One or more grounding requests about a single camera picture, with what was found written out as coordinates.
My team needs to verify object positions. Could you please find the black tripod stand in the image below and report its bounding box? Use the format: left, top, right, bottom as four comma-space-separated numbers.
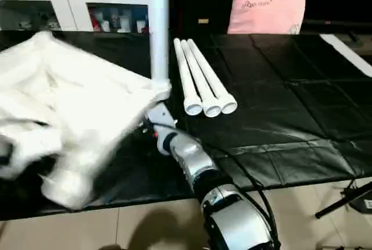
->
315, 179, 372, 219

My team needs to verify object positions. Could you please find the black work mat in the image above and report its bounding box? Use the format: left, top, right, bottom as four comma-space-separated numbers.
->
0, 29, 372, 222

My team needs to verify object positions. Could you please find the white plastic table leg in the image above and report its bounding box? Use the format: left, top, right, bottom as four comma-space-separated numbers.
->
180, 39, 222, 118
149, 0, 171, 88
187, 38, 238, 115
173, 38, 203, 117

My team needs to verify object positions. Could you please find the pink printed pillow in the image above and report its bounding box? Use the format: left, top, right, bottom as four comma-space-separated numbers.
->
227, 0, 307, 35

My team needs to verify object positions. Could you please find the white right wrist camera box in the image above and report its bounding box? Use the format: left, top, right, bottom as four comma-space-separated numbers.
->
145, 103, 177, 128

